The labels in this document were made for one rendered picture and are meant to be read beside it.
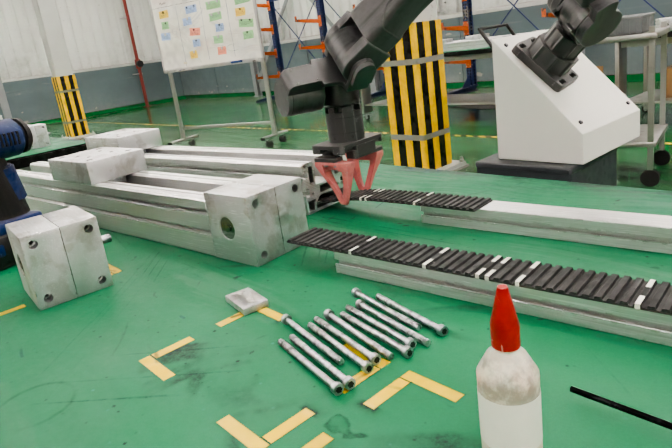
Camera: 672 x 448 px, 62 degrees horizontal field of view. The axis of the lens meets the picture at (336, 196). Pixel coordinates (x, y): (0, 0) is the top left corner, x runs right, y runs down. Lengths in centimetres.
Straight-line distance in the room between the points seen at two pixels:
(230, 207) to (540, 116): 61
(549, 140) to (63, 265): 82
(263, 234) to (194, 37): 630
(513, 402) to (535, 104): 81
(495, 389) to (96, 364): 39
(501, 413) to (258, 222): 45
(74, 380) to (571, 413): 42
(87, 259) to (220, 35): 604
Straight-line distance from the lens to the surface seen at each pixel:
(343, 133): 86
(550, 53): 112
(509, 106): 114
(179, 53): 717
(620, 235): 72
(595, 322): 54
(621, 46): 548
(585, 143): 109
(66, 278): 78
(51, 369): 63
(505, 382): 36
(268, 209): 74
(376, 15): 79
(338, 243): 68
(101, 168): 107
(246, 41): 653
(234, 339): 58
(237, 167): 103
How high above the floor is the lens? 105
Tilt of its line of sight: 15 degrees down
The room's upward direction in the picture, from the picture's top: 8 degrees counter-clockwise
